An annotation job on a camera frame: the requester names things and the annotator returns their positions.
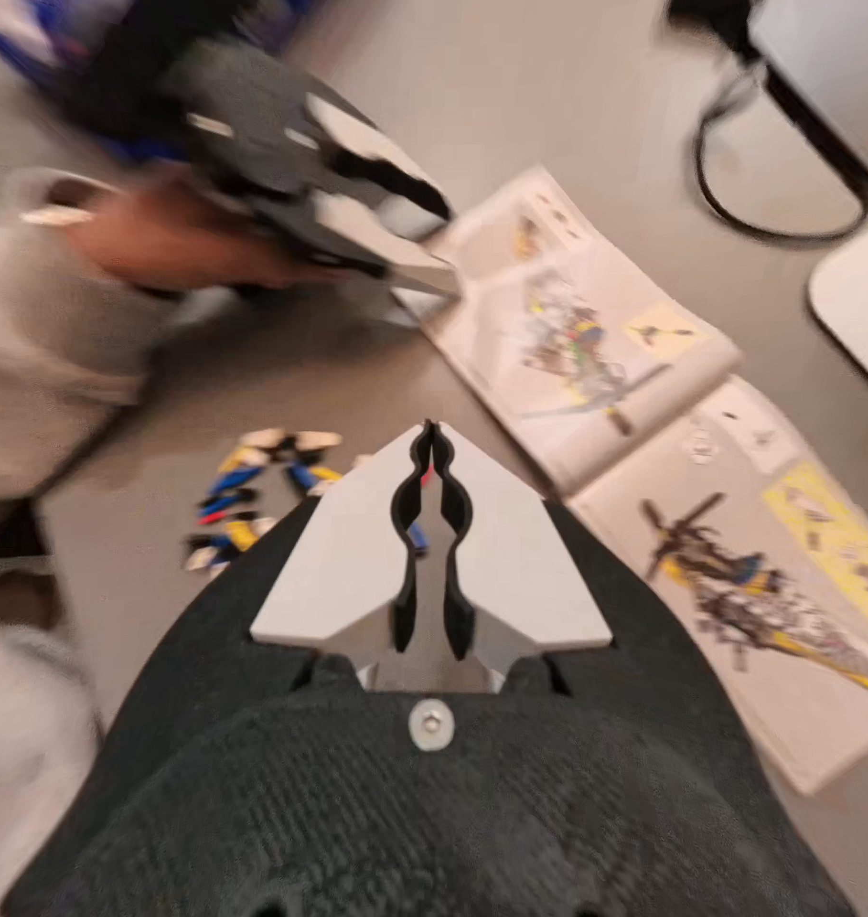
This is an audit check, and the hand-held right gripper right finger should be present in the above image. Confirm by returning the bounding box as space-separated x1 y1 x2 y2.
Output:
432 421 614 680

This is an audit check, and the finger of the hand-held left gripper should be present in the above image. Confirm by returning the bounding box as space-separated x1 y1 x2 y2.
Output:
306 93 455 222
313 192 465 300

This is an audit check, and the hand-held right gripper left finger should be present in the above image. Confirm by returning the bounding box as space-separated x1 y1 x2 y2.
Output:
249 421 435 687

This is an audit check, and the pile of lego pieces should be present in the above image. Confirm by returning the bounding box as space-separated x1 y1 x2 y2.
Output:
183 428 435 574

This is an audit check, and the lego instruction booklet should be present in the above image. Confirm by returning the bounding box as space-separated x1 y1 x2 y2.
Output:
391 165 868 798

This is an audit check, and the person's left forearm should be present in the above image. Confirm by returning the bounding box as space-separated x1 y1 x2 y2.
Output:
0 168 191 502

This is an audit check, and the person's left hand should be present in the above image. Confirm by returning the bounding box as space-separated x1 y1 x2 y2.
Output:
68 179 349 291

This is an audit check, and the grey power adapter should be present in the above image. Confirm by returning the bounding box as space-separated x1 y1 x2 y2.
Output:
664 0 761 62

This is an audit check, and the black cable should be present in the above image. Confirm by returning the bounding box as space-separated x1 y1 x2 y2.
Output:
692 64 868 242

